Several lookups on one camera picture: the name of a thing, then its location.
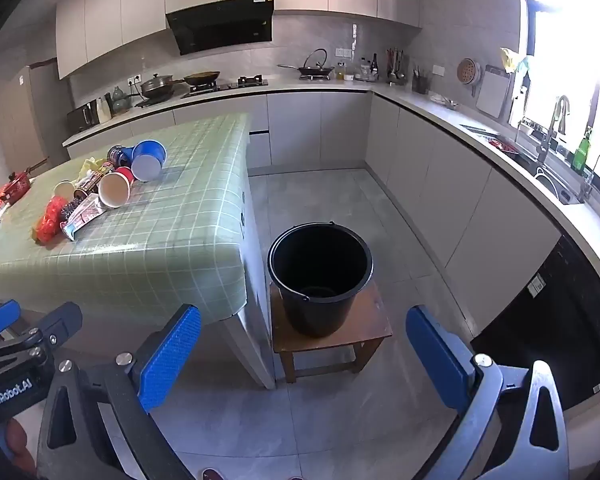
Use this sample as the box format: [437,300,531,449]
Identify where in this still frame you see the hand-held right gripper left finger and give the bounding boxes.
[36,304,202,480]

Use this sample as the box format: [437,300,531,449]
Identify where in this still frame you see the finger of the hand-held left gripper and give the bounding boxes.
[24,302,83,361]
[0,299,28,353]

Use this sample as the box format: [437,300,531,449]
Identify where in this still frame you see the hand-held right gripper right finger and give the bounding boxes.
[405,305,571,480]

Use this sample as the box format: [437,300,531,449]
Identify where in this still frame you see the red plastic bag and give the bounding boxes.
[34,196,67,246]

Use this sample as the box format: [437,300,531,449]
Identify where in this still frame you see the red white snack packet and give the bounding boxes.
[61,194,107,242]

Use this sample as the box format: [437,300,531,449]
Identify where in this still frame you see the black plastic bucket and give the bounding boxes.
[267,221,374,338]

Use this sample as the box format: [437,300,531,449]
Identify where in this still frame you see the red yellow snack tube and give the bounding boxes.
[73,161,117,199]

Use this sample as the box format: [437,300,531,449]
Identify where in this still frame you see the red paper cup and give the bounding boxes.
[98,166,136,209]

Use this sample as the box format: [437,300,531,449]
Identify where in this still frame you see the yellow wrapper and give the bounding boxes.
[78,156,108,178]

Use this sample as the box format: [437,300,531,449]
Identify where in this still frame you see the large blue paper cup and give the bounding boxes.
[130,140,167,182]

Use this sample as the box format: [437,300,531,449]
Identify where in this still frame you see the person's left hand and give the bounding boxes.
[0,416,37,478]

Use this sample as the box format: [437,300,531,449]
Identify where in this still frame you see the small wooden stool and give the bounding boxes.
[270,280,394,384]

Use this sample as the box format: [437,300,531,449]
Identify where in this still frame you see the black built-in oven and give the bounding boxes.
[470,234,600,411]

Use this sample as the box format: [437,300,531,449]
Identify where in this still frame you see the grey kitchen counter cabinets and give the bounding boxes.
[62,85,600,431]

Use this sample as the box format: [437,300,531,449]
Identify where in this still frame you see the black microwave oven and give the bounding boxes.
[66,101,101,135]

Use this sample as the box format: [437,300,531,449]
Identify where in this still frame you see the beige refrigerator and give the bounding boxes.
[0,62,75,177]

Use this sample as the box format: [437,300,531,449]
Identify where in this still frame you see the kitchen sink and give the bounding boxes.
[510,145,586,206]

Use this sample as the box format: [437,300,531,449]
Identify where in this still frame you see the red dish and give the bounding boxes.
[487,137,521,155]

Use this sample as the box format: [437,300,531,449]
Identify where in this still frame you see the metal kitchen faucet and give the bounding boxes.
[536,95,572,164]

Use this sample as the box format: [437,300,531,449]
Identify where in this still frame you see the grey pot with glass lid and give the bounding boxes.
[139,73,187,100]

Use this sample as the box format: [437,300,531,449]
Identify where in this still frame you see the green bottle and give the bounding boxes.
[571,126,594,176]

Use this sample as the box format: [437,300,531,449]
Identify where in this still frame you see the white cutting board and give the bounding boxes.
[475,64,512,120]

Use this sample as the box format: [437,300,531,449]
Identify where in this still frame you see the frying pan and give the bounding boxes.
[182,70,221,87]

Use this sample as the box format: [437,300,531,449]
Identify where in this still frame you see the black gas stove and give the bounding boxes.
[181,76,269,99]

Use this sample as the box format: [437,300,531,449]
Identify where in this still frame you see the metal utensil holder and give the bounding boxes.
[385,48,407,86]

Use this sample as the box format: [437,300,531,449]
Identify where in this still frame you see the yellow cloth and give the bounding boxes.
[499,47,525,74]

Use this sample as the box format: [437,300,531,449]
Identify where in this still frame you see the black wok with lid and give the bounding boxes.
[277,48,336,81]

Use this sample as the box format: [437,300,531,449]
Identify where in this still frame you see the black range hood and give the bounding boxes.
[165,0,274,56]

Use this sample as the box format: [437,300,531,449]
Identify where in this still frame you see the window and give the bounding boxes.
[520,0,600,196]

